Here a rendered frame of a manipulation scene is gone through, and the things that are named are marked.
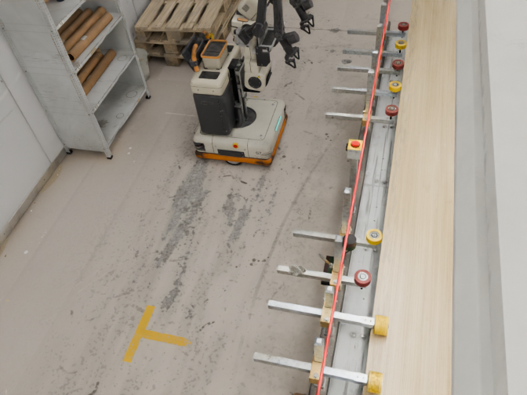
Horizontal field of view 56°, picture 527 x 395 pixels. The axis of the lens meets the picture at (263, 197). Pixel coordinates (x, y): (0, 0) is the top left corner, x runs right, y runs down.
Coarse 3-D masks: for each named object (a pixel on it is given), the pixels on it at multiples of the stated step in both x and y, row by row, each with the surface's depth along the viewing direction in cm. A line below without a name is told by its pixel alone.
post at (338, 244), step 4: (336, 236) 222; (340, 236) 222; (336, 240) 221; (340, 240) 221; (336, 244) 223; (340, 244) 222; (336, 248) 225; (340, 248) 225; (336, 252) 228; (340, 252) 227; (336, 256) 230; (340, 256) 229; (336, 260) 232; (340, 260) 232; (336, 264) 235; (336, 268) 237
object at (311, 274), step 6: (282, 270) 244; (288, 270) 244; (306, 270) 243; (312, 270) 242; (300, 276) 243; (306, 276) 242; (312, 276) 241; (318, 276) 240; (324, 276) 240; (330, 276) 239; (342, 276) 239; (342, 282) 238; (348, 282) 237
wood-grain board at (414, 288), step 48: (432, 0) 392; (432, 48) 350; (432, 96) 315; (432, 144) 287; (432, 192) 263; (384, 240) 246; (432, 240) 243; (384, 288) 228; (432, 288) 226; (384, 336) 213; (432, 336) 211; (384, 384) 199; (432, 384) 198
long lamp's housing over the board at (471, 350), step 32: (480, 96) 84; (480, 128) 79; (480, 160) 74; (480, 192) 70; (480, 224) 67; (480, 256) 63; (480, 288) 60; (480, 320) 58; (480, 352) 55; (480, 384) 53
